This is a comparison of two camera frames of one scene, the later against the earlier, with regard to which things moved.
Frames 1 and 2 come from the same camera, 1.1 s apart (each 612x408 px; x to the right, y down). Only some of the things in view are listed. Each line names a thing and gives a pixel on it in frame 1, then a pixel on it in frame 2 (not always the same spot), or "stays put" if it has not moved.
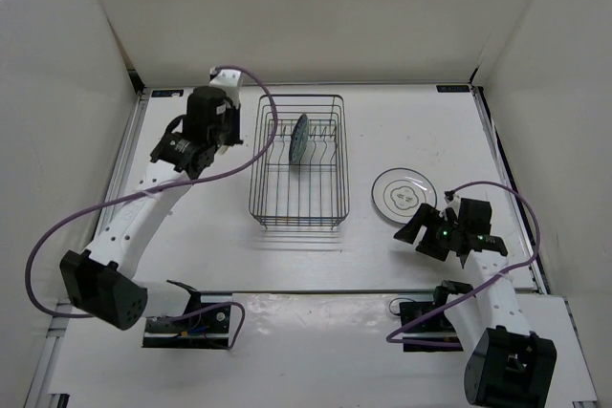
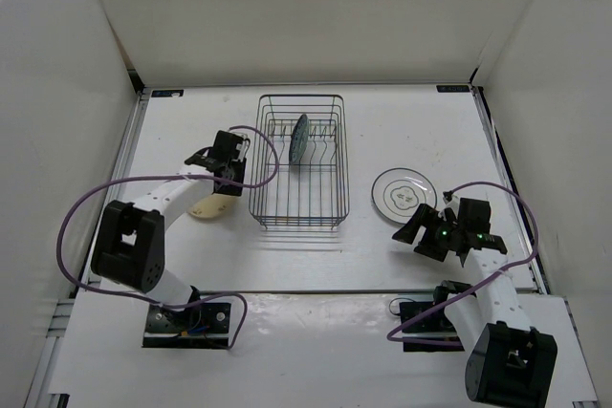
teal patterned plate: [299, 139] stays put
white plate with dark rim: [399, 193] stays put
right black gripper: [428, 217] stays put
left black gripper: [233, 112] → [240, 167]
